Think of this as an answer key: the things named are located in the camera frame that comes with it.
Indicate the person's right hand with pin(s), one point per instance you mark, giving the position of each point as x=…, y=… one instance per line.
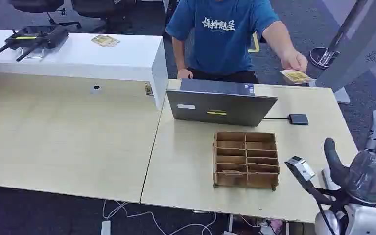
x=184, y=74

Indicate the person's left hand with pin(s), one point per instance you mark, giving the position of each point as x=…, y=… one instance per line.
x=294, y=60

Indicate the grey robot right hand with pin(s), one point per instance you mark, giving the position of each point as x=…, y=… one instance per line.
x=368, y=178

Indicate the yellow printed card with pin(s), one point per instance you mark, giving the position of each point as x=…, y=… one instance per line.
x=295, y=76

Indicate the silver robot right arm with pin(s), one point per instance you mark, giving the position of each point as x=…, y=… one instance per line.
x=364, y=222

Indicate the silver pole with round base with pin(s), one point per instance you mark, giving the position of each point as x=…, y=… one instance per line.
x=329, y=52

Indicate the small card standing upright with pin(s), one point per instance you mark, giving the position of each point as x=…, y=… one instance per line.
x=148, y=89

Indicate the grey laptop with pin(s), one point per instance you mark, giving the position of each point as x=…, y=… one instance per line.
x=218, y=105

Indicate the person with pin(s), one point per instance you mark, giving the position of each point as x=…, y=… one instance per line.
x=222, y=35

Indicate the small black flat device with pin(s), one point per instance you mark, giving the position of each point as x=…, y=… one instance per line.
x=298, y=119

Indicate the grey panel stand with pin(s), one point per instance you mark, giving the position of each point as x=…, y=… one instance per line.
x=356, y=52

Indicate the yellow cards pile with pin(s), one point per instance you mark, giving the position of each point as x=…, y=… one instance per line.
x=105, y=40

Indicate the black office chair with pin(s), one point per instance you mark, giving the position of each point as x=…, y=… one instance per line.
x=105, y=11
x=42, y=8

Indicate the pink object under desk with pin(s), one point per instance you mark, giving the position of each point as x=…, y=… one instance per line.
x=276, y=226

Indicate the wooden card box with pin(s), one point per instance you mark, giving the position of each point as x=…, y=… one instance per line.
x=246, y=159

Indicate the white raised shelf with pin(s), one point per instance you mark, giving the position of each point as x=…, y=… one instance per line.
x=77, y=56

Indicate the black router with antennas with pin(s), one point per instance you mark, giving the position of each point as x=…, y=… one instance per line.
x=35, y=38

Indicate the clear router stand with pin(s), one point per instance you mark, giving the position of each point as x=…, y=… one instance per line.
x=32, y=53

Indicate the white power strip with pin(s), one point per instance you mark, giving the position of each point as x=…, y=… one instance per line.
x=106, y=228

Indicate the yellow frame object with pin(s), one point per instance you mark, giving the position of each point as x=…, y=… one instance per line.
x=255, y=43

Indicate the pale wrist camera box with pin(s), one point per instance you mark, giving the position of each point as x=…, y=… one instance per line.
x=301, y=167

